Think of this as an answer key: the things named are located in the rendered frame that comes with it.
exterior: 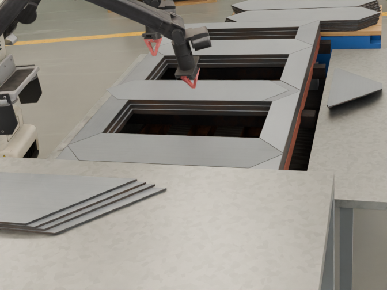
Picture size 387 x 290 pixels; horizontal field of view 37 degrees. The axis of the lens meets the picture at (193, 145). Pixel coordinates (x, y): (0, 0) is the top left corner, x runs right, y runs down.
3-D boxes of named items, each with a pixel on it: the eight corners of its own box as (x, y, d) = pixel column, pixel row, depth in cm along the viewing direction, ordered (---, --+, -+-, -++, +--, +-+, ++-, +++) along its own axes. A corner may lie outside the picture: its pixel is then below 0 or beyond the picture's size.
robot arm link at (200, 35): (167, 16, 191) (170, 31, 185) (202, 7, 190) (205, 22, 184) (176, 45, 199) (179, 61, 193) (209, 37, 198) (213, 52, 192)
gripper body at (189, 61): (200, 60, 203) (196, 42, 198) (193, 78, 196) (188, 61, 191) (183, 61, 205) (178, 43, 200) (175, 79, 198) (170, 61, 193)
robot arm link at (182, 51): (169, 35, 194) (171, 44, 190) (189, 30, 193) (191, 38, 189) (174, 52, 199) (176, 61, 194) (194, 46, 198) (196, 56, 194)
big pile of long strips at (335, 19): (381, 4, 310) (382, -7, 307) (380, 31, 278) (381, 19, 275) (235, 10, 334) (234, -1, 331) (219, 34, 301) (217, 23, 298)
